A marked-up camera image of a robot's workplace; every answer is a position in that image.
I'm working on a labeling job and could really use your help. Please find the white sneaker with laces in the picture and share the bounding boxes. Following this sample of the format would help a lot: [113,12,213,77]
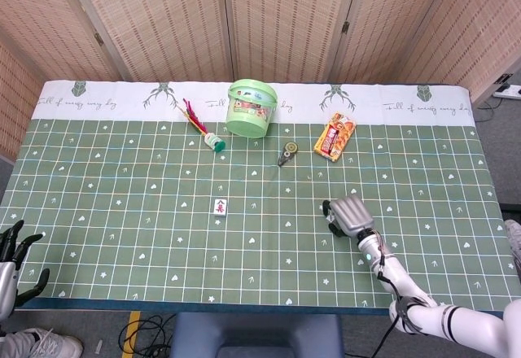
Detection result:
[0,326,85,358]

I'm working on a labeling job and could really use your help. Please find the orange curry box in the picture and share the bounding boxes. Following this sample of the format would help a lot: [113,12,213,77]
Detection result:
[312,111,357,164]

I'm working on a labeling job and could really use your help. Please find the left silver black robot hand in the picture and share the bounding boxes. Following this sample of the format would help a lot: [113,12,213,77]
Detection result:
[0,219,51,323]

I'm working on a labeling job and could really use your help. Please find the white grey sneaker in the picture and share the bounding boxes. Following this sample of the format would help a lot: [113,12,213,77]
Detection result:
[503,218,521,268]

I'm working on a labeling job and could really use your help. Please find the feather shuttlecock with green base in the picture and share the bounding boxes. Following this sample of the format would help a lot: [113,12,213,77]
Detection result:
[182,97,227,154]

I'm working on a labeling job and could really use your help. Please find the white power strip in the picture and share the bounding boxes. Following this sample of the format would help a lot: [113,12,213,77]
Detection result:
[492,72,521,99]

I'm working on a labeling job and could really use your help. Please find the blue padded stool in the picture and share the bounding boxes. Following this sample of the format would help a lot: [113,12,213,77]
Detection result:
[169,312,345,358]

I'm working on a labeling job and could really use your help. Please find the woven folding screen panel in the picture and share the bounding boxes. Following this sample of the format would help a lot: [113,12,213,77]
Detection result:
[329,0,459,86]
[221,0,363,85]
[410,0,521,105]
[60,0,238,83]
[0,0,123,162]

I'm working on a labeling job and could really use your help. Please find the green grid tablecloth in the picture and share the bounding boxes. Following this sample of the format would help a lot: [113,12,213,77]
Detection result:
[0,79,521,317]

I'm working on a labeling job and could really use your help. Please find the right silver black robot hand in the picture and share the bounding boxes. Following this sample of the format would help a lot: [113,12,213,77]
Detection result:
[322,194,375,240]

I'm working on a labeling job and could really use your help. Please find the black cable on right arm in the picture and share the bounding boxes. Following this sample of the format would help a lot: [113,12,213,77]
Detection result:
[372,231,432,358]

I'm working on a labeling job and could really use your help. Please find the dark correction tape dispenser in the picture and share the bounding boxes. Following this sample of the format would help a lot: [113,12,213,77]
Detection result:
[277,140,300,168]

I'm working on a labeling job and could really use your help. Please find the black floor cables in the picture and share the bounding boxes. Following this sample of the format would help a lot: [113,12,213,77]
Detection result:
[117,312,177,358]

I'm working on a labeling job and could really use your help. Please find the yellow floor tape strip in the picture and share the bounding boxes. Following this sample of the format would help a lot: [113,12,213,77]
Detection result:
[120,311,142,358]

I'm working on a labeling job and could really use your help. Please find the green plastic bucket with lid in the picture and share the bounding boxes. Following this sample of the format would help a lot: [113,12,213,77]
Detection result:
[225,78,279,138]

